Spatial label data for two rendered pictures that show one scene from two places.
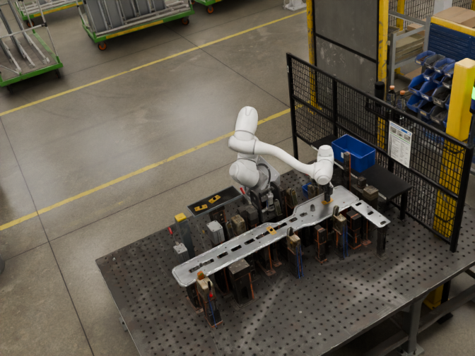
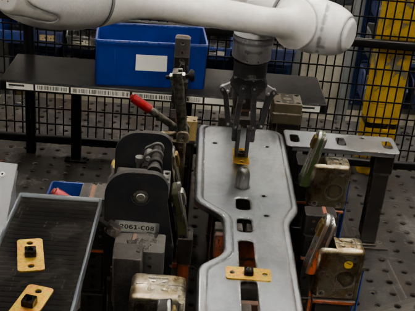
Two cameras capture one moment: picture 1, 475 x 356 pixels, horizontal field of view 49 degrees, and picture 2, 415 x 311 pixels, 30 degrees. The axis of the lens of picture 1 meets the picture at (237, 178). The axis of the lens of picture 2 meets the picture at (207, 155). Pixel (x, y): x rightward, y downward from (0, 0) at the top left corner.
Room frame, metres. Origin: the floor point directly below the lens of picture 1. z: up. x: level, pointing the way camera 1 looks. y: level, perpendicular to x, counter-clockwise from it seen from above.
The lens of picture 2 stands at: (2.19, 0.96, 1.82)
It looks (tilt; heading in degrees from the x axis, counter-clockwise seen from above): 26 degrees down; 292
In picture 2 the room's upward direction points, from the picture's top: 5 degrees clockwise
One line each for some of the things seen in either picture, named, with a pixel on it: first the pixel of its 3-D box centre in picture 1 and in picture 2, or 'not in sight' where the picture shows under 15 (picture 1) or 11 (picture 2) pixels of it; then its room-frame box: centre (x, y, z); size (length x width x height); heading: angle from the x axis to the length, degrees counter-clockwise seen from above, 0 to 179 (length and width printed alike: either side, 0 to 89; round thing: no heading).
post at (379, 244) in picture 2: (381, 239); (374, 197); (2.46, -0.89, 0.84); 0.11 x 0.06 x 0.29; 24
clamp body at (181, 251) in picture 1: (185, 267); not in sight; (2.46, 0.44, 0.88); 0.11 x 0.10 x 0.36; 24
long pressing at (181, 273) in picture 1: (269, 232); (252, 283); (2.54, -0.15, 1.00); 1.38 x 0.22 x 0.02; 114
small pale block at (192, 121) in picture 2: not in sight; (185, 184); (2.89, -0.61, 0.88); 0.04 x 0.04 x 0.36; 24
